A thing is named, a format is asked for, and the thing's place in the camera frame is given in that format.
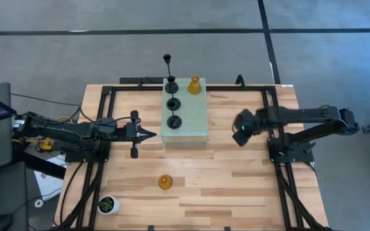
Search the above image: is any amber glass candle holder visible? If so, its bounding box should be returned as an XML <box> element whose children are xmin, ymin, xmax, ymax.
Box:
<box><xmin>157</xmin><ymin>174</ymin><xmax>173</xmax><ymax>191</ymax></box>
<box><xmin>187</xmin><ymin>75</ymin><xmax>203</xmax><ymax>96</ymax></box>

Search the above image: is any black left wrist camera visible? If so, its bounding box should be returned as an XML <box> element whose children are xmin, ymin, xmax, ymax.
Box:
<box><xmin>96</xmin><ymin>117</ymin><xmax>118</xmax><ymax>133</ymax></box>

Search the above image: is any black bar behind table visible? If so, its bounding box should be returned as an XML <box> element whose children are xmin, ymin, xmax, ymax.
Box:
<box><xmin>119</xmin><ymin>76</ymin><xmax>167</xmax><ymax>85</ymax></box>

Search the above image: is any clear box with perforated top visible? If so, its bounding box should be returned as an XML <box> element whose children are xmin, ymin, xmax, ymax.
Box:
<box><xmin>160</xmin><ymin>78</ymin><xmax>209</xmax><ymax>148</ymax></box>

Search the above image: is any short black candlestick holder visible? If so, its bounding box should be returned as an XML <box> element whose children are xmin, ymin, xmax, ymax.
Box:
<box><xmin>166</xmin><ymin>99</ymin><xmax>182</xmax><ymax>130</ymax></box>

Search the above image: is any thin black cable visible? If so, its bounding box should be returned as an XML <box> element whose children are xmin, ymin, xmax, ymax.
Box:
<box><xmin>10</xmin><ymin>92</ymin><xmax>84</xmax><ymax>107</ymax></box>

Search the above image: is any small green succulent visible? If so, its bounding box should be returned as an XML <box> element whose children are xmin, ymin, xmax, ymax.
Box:
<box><xmin>98</xmin><ymin>197</ymin><xmax>114</xmax><ymax>212</ymax></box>

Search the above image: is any tall black candlestick holder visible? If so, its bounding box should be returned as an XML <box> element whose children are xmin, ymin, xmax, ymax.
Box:
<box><xmin>163</xmin><ymin>53</ymin><xmax>179</xmax><ymax>95</ymax></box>

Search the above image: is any white plant pot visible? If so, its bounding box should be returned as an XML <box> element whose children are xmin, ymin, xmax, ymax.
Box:
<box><xmin>96</xmin><ymin>195</ymin><xmax>121</xmax><ymax>216</ymax></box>

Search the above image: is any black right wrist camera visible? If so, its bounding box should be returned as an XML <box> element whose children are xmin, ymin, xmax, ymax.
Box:
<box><xmin>232</xmin><ymin>108</ymin><xmax>260</xmax><ymax>135</ymax></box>

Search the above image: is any thick black cable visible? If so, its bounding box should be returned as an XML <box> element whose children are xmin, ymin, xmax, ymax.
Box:
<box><xmin>58</xmin><ymin>161</ymin><xmax>86</xmax><ymax>227</ymax></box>

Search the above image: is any black aluminium table frame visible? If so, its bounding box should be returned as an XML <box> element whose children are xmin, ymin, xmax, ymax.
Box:
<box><xmin>55</xmin><ymin>83</ymin><xmax>332</xmax><ymax>231</ymax></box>

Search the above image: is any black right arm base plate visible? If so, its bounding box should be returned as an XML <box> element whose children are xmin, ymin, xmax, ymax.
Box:
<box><xmin>267</xmin><ymin>137</ymin><xmax>315</xmax><ymax>164</ymax></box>

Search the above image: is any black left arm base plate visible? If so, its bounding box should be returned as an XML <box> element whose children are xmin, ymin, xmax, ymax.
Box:
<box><xmin>64</xmin><ymin>137</ymin><xmax>112</xmax><ymax>164</ymax></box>

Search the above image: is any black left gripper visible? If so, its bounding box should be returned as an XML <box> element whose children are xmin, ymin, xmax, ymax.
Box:
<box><xmin>123</xmin><ymin>110</ymin><xmax>157</xmax><ymax>159</ymax></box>

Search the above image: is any yellow clamp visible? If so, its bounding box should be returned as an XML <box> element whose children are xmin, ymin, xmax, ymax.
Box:
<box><xmin>39</xmin><ymin>137</ymin><xmax>55</xmax><ymax>151</ymax></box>

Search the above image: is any white paper sheet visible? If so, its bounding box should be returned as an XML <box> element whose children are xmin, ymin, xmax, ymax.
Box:
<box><xmin>33</xmin><ymin>155</ymin><xmax>67</xmax><ymax>201</ymax></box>

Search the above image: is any medium black candlestick holder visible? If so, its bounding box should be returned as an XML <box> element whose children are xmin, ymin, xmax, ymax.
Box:
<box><xmin>166</xmin><ymin>75</ymin><xmax>182</xmax><ymax>112</ymax></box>

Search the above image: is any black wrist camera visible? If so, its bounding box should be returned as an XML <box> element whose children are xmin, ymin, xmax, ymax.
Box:
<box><xmin>232</xmin><ymin>108</ymin><xmax>260</xmax><ymax>135</ymax></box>
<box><xmin>96</xmin><ymin>117</ymin><xmax>118</xmax><ymax>133</ymax></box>

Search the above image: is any black cable loop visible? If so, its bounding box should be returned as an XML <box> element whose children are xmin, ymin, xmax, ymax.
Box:
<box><xmin>234</xmin><ymin>74</ymin><xmax>247</xmax><ymax>89</ymax></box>

